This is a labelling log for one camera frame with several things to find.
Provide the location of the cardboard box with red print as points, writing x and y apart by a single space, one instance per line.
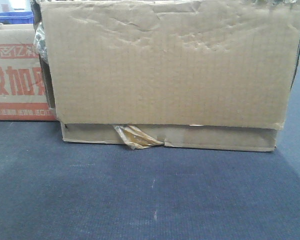
22 91

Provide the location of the torn clear packing tape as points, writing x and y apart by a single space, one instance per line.
135 138

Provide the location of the large plain brown cardboard box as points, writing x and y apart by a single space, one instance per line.
204 74

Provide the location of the crumpled clear plastic wrap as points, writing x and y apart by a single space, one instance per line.
40 42

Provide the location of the blue plastic crate far left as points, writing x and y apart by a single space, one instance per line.
17 17

